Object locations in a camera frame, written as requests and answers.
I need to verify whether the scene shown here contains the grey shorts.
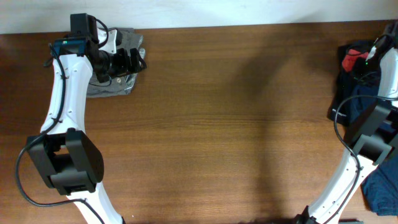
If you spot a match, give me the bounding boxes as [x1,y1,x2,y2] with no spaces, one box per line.
[86,28,147,98]

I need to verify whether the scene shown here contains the navy blue t-shirt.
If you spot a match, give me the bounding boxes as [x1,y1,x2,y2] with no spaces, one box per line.
[345,95,397,216]

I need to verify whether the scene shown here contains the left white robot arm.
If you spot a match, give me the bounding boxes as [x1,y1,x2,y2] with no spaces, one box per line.
[24,13,147,223]

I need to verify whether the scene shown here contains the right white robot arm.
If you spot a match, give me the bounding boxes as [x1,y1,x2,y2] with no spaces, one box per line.
[293,22,397,223]

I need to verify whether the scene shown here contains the red garment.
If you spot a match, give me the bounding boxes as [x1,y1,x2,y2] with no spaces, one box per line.
[341,49,369,72]

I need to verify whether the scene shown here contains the black garment with logo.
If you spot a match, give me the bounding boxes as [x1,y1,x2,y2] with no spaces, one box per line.
[328,40,379,127]

